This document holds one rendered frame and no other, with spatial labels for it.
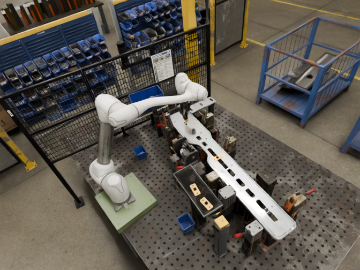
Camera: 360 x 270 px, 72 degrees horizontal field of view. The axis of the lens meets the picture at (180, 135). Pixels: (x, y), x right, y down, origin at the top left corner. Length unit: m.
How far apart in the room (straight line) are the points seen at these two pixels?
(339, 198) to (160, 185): 1.43
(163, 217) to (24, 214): 1.96
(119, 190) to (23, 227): 1.73
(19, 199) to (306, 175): 3.21
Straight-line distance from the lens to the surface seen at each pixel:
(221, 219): 1.53
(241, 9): 5.24
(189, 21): 2.54
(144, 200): 2.11
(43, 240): 3.25
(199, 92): 1.82
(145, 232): 2.06
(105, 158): 1.99
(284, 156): 2.46
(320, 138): 3.75
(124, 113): 1.64
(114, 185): 1.92
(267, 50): 3.58
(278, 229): 1.73
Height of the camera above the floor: 2.54
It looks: 45 degrees down
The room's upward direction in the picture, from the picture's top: 8 degrees counter-clockwise
